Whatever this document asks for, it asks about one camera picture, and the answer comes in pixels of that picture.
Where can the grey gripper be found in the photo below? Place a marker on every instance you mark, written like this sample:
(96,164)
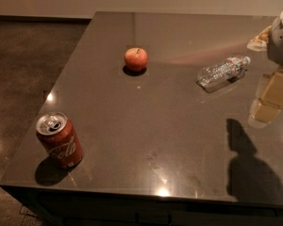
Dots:
(281,44)

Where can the red coca-cola can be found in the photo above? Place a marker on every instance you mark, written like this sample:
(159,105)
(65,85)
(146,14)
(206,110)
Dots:
(56,133)

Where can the clear plastic water bottle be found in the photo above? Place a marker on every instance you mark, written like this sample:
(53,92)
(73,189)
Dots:
(214,75)

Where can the red apple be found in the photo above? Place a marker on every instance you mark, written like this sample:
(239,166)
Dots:
(136,59)

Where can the dark table cabinet base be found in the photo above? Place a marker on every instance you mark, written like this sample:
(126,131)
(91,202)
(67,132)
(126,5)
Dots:
(84,208)

